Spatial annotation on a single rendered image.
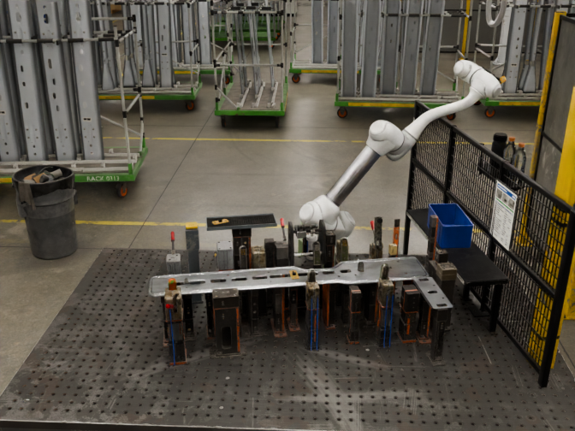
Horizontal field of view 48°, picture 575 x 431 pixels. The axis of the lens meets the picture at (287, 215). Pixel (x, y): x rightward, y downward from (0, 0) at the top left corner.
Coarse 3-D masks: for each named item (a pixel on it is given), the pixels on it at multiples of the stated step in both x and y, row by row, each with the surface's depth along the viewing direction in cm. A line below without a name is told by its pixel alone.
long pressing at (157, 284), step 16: (208, 272) 322; (224, 272) 323; (240, 272) 323; (256, 272) 323; (272, 272) 323; (288, 272) 323; (304, 272) 323; (320, 272) 323; (336, 272) 323; (352, 272) 323; (368, 272) 323; (400, 272) 323; (416, 272) 323; (160, 288) 308; (192, 288) 308; (208, 288) 308; (224, 288) 308; (240, 288) 309; (256, 288) 309
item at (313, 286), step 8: (312, 288) 300; (312, 296) 301; (312, 304) 303; (312, 312) 306; (312, 320) 308; (312, 328) 310; (312, 336) 311; (304, 344) 317; (312, 344) 313; (320, 344) 317
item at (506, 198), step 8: (496, 184) 318; (504, 184) 310; (496, 192) 318; (504, 192) 310; (512, 192) 303; (496, 200) 319; (504, 200) 311; (512, 200) 303; (496, 208) 319; (504, 208) 311; (512, 208) 304; (496, 216) 320; (504, 216) 312; (512, 216) 304; (496, 224) 321; (504, 224) 312; (512, 224) 305; (496, 232) 321; (504, 232) 313; (512, 232) 305; (496, 240) 321; (504, 240) 314; (504, 248) 314
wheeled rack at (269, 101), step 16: (240, 0) 1025; (256, 0) 1025; (272, 0) 1024; (224, 48) 982; (224, 64) 885; (240, 64) 885; (256, 64) 885; (272, 64) 885; (224, 80) 986; (224, 96) 902; (240, 96) 968; (256, 96) 968; (272, 96) 985; (224, 112) 910; (240, 112) 910; (256, 112) 909; (272, 112) 908
